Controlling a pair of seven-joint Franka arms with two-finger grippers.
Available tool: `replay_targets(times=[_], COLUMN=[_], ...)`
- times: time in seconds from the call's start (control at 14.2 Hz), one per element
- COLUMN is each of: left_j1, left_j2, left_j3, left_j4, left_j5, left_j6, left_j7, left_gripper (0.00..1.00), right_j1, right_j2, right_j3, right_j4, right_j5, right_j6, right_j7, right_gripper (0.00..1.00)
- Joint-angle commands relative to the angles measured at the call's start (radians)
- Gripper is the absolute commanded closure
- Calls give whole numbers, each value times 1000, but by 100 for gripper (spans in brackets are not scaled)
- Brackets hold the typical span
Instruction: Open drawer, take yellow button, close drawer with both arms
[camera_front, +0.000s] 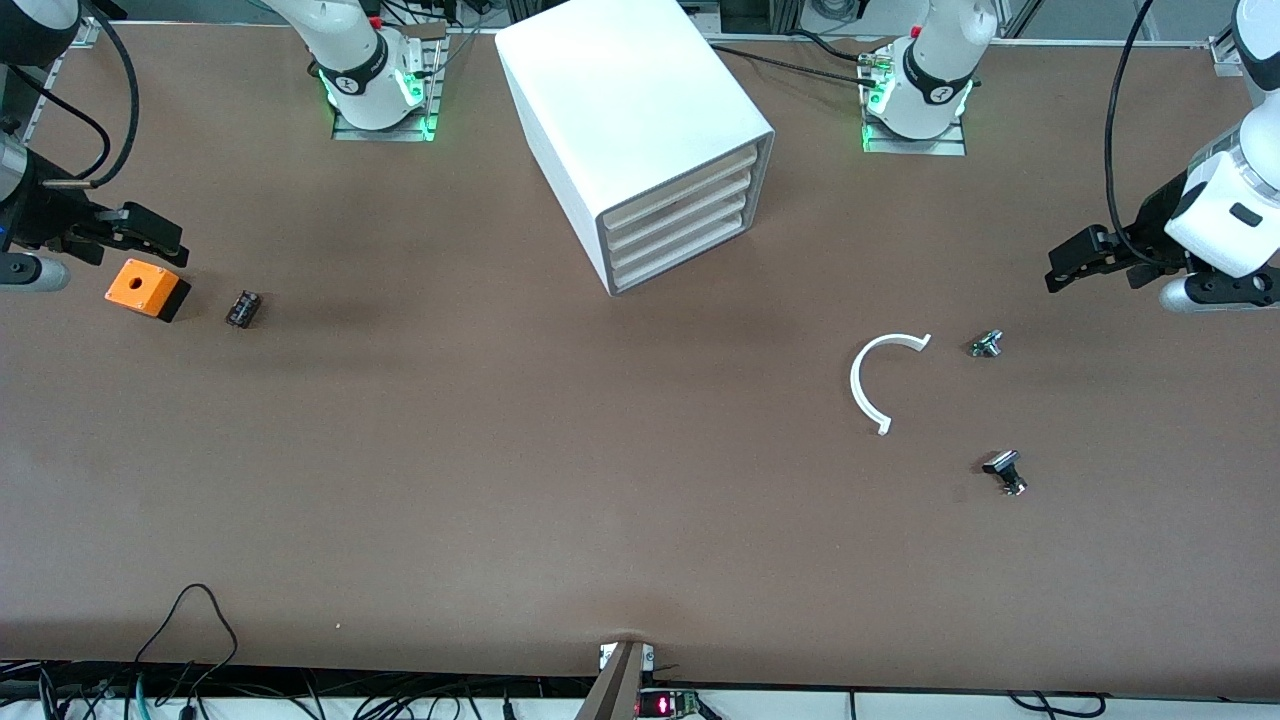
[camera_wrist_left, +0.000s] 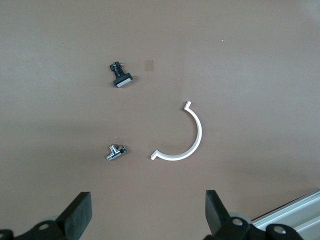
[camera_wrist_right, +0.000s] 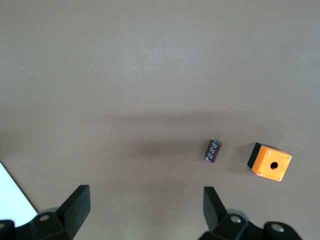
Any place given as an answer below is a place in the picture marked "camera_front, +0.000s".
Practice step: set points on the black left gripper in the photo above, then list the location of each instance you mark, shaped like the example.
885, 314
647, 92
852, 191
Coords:
1152, 232

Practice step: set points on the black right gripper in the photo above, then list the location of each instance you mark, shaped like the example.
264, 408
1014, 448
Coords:
45, 215

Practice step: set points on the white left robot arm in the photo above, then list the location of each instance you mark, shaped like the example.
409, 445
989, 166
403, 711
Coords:
935, 60

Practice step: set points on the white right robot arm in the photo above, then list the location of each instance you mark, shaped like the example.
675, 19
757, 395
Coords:
350, 40

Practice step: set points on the orange button box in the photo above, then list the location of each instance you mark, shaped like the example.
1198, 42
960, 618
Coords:
140, 285

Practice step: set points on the black square push button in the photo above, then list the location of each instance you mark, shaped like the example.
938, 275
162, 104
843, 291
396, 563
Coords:
1002, 464

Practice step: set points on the black cylindrical capacitor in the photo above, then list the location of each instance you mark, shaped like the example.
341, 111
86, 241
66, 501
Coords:
243, 309

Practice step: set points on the small silver metal component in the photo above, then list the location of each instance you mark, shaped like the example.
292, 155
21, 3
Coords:
987, 345

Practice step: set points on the white semicircular plastic clip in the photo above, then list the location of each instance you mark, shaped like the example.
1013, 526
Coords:
855, 385

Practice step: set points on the black device red display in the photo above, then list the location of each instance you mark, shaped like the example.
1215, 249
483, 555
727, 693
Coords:
665, 704

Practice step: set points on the aluminium table frame rail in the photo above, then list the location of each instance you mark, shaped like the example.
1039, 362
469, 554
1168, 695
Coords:
60, 85

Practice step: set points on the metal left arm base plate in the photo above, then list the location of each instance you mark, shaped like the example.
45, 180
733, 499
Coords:
950, 147

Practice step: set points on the aluminium frame corner profile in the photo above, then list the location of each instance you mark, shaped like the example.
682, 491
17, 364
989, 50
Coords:
1228, 55

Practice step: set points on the grey camera mount strut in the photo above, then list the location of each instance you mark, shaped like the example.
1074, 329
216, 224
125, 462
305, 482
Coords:
615, 685

